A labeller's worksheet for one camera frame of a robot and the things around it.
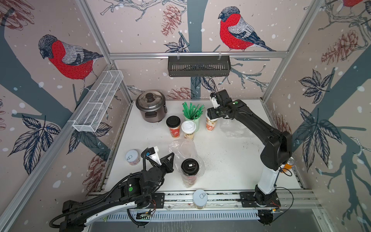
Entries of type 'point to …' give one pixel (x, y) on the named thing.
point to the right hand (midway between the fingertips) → (212, 110)
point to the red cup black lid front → (190, 167)
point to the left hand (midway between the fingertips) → (177, 153)
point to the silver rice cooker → (152, 106)
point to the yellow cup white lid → (188, 127)
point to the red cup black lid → (173, 123)
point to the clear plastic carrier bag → (184, 149)
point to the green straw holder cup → (191, 113)
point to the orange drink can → (289, 165)
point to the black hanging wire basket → (199, 66)
